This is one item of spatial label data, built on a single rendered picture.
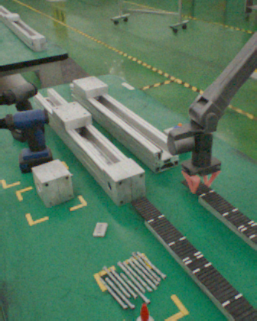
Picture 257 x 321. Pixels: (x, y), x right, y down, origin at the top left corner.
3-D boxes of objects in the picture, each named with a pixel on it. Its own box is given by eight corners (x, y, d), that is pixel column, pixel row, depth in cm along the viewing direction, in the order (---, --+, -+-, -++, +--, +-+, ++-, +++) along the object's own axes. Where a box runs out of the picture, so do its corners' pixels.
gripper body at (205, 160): (180, 167, 108) (180, 146, 105) (207, 157, 112) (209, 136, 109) (193, 178, 103) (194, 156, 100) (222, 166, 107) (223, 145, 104)
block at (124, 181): (152, 193, 116) (151, 168, 111) (118, 206, 111) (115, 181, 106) (138, 179, 123) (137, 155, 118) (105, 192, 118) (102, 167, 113)
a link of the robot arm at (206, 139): (217, 129, 100) (206, 121, 104) (195, 134, 98) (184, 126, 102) (216, 151, 103) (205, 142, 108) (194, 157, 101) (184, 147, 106)
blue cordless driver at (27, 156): (58, 167, 132) (47, 112, 121) (1, 179, 128) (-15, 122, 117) (56, 157, 139) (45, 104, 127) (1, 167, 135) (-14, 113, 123)
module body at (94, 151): (131, 182, 122) (131, 160, 118) (105, 192, 118) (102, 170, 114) (55, 104, 183) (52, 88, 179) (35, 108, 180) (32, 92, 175)
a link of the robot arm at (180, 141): (219, 112, 95) (201, 102, 102) (178, 121, 92) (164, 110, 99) (216, 153, 101) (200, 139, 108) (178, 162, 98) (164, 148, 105)
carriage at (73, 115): (93, 130, 144) (91, 114, 140) (66, 137, 140) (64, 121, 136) (78, 115, 156) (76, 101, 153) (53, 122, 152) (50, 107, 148)
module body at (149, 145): (178, 165, 129) (179, 144, 125) (154, 173, 125) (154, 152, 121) (89, 95, 191) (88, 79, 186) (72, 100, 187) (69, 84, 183)
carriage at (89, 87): (108, 98, 170) (107, 85, 167) (87, 104, 166) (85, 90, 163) (95, 89, 183) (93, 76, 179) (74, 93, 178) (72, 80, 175)
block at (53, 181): (81, 195, 117) (77, 170, 112) (47, 208, 113) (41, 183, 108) (69, 180, 125) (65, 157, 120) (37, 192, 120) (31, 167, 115)
